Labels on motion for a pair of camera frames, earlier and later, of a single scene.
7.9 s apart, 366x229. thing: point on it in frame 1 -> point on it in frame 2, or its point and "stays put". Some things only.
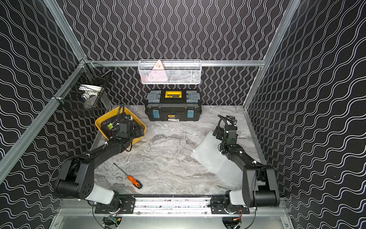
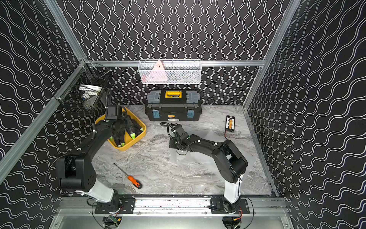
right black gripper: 221,131 -> 171,142
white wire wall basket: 170,71 stays put
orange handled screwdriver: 135,182 stays put
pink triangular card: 158,74 stays put
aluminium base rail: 171,206 stays put
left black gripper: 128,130 -> 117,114
